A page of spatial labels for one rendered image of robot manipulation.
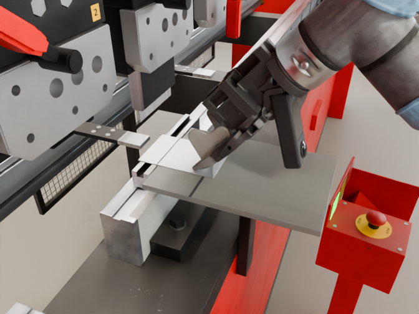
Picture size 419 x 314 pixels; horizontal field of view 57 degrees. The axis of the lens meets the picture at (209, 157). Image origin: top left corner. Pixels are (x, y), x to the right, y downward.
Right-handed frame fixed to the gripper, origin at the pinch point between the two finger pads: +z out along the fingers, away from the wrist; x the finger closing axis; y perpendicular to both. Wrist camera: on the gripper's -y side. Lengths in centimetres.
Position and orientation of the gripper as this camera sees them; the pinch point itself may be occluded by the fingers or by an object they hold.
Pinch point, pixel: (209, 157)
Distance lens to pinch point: 62.2
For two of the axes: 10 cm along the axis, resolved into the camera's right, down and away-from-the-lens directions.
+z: -6.1, 4.9, 6.3
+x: -3.7, 5.3, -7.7
